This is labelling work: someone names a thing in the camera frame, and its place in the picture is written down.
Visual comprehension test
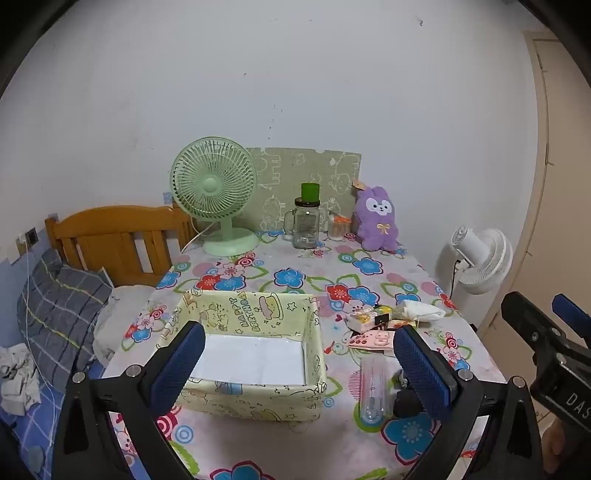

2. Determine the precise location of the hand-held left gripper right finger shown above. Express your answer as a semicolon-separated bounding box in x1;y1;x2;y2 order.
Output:
392;325;543;480

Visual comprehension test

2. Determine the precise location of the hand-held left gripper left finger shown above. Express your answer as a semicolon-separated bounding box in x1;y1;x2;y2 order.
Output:
52;320;206;480

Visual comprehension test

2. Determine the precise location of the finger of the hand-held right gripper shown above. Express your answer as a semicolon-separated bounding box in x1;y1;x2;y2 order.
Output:
553;294;591;344
501;292;572;370

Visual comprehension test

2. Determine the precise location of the black bag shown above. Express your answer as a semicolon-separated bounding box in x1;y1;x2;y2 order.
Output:
392;387;424;417

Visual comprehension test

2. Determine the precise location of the clear plastic tube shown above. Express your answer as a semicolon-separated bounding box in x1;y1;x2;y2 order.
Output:
359;354;387;424

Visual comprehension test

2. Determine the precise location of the white face mask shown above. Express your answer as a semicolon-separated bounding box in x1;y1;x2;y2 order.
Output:
394;299;447;325

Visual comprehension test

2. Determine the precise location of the pink cartoon packet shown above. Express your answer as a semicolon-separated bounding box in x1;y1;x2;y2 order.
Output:
347;329;394;353

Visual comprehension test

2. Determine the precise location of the cartoon tissue pack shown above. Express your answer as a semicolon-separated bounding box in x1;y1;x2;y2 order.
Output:
345;307;392;334

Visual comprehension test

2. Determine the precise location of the yellow cartoon fabric storage box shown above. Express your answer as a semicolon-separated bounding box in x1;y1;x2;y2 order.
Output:
157;290;328;421

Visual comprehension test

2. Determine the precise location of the person's right hand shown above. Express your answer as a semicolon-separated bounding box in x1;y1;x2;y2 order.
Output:
542;418;591;476

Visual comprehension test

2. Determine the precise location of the white bedding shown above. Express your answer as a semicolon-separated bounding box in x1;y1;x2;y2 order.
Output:
92;285;156;363

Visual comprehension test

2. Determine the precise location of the white standing fan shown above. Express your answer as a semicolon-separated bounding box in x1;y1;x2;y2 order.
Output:
435;226;514;324

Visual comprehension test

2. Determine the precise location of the beige door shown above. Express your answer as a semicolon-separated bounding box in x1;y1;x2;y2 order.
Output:
475;30;591;416

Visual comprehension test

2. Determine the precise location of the grey plaid pillow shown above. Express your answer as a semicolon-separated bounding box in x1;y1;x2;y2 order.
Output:
17;249;114;394

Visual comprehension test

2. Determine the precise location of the floral tablecloth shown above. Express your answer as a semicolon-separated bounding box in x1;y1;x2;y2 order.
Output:
99;228;509;480

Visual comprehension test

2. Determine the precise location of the wooden bed headboard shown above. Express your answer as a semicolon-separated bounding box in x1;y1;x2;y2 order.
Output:
45;205;197;288

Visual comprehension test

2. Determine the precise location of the purple plush rabbit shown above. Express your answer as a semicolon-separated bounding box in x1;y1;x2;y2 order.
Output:
352;181;400;253

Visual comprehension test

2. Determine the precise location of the blue checked bed sheet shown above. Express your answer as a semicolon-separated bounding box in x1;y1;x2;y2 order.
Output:
0;357;122;478

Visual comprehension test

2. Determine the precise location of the crumpled white grey cloth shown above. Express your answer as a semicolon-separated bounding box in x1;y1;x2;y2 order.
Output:
0;344;42;416

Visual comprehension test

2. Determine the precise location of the toothpick jar orange lid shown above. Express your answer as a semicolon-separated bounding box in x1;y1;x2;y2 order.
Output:
328;215;352;242

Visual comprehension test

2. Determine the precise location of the glass jar mug green lid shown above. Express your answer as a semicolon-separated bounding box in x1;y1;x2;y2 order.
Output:
284;183;323;250

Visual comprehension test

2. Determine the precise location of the green desk fan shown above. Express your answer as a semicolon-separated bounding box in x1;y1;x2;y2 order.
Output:
170;136;259;256

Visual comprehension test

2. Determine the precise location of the green patterned board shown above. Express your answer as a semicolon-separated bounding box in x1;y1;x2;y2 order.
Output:
247;148;362;234

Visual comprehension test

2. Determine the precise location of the thin white cable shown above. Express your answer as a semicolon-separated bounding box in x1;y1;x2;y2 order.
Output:
18;235;62;394

